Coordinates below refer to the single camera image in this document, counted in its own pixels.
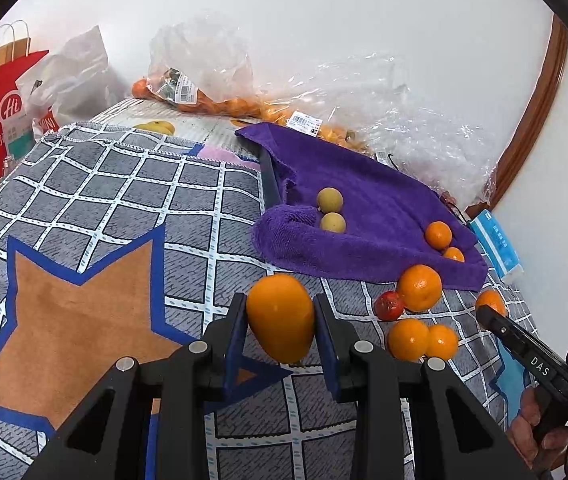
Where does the white fruit-print sheet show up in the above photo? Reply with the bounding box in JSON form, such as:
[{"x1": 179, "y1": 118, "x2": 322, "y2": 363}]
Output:
[{"x1": 86, "y1": 97, "x2": 267, "y2": 161}]

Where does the person's right hand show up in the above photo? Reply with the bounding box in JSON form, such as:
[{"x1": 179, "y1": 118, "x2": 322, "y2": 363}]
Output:
[{"x1": 508, "y1": 387, "x2": 568, "y2": 471}]

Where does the small red apple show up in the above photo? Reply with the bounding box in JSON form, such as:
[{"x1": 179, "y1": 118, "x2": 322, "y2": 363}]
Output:
[{"x1": 374, "y1": 291, "x2": 405, "y2": 322}]

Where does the purple towel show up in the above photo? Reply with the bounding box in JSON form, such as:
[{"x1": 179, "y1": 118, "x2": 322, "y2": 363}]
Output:
[{"x1": 235, "y1": 122, "x2": 489, "y2": 291}]

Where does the clear bag of brown fruits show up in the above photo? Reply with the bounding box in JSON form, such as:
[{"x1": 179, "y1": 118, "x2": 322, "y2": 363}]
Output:
[{"x1": 314, "y1": 110, "x2": 379, "y2": 158}]

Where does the black cable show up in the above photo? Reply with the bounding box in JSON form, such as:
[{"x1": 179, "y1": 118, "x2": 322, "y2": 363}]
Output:
[{"x1": 434, "y1": 187, "x2": 472, "y2": 223}]

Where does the orange mango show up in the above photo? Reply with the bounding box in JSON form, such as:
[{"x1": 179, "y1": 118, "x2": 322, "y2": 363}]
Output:
[{"x1": 246, "y1": 274, "x2": 316, "y2": 365}]

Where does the blue tissue pack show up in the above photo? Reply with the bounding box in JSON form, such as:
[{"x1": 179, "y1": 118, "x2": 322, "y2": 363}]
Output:
[{"x1": 469, "y1": 210, "x2": 522, "y2": 281}]

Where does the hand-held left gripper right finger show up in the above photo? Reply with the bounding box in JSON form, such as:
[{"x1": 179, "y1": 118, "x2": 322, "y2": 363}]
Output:
[{"x1": 312, "y1": 292, "x2": 540, "y2": 480}]

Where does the grey checkered star mat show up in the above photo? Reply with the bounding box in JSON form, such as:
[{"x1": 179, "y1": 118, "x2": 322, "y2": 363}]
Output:
[{"x1": 0, "y1": 122, "x2": 535, "y2": 480}]

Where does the black tray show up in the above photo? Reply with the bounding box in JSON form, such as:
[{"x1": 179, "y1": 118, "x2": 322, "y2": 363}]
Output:
[{"x1": 258, "y1": 144, "x2": 287, "y2": 207}]

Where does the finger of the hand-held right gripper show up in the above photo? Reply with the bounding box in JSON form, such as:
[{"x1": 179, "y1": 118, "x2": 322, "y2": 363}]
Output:
[{"x1": 475, "y1": 304, "x2": 568, "y2": 406}]

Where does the brown wooden door frame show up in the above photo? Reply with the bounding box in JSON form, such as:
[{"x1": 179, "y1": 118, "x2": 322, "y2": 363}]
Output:
[{"x1": 464, "y1": 12, "x2": 568, "y2": 216}]

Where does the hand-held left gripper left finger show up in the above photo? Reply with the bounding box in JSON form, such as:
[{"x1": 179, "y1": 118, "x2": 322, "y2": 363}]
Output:
[{"x1": 24, "y1": 291, "x2": 249, "y2": 480}]

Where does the yellow-green round fruit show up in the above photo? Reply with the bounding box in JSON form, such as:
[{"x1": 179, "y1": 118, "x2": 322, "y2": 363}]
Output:
[
  {"x1": 317, "y1": 187, "x2": 343, "y2": 213},
  {"x1": 320, "y1": 212, "x2": 347, "y2": 234}
]

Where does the white plastic bag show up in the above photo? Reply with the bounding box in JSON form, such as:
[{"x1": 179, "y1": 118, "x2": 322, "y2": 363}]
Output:
[{"x1": 15, "y1": 25, "x2": 125, "y2": 133}]

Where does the clear bag of small oranges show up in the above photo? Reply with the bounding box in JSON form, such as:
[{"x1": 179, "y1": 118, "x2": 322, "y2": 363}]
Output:
[{"x1": 244, "y1": 50, "x2": 412, "y2": 157}]

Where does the clear bag of mandarins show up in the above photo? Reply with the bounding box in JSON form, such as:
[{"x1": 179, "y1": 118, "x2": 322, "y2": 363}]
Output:
[{"x1": 131, "y1": 10, "x2": 259, "y2": 117}]

